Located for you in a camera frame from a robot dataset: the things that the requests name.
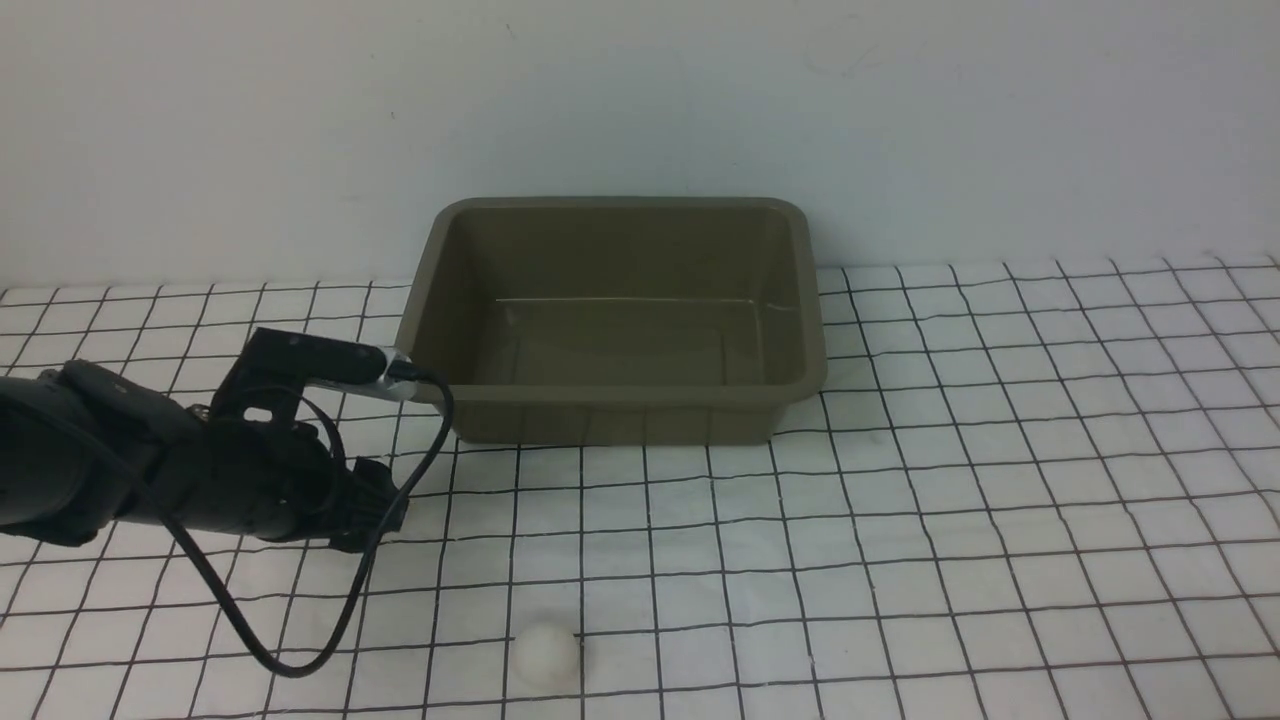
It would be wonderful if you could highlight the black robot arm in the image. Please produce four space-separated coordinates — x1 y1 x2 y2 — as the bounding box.
3 360 404 553

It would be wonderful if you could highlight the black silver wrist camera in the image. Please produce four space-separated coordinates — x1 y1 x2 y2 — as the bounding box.
210 327 417 424

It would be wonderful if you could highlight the olive green plastic bin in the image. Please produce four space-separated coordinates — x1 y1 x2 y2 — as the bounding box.
394 196 827 446

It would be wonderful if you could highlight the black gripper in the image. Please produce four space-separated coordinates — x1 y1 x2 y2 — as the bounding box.
195 395 406 553

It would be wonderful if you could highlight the black camera cable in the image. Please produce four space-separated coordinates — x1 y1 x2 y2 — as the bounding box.
170 365 456 679

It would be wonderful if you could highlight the white black-grid tablecloth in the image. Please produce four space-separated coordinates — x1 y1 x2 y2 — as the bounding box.
1 258 1279 719

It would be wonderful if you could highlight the white ping-pong ball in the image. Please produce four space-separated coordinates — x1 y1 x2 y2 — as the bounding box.
509 623 582 691

